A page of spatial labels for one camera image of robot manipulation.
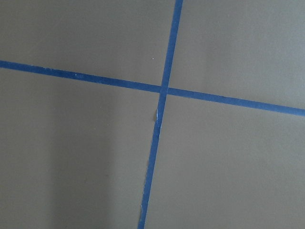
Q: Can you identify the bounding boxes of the brown paper table cover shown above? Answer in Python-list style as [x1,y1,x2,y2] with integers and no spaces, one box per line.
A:
[0,0,305,229]

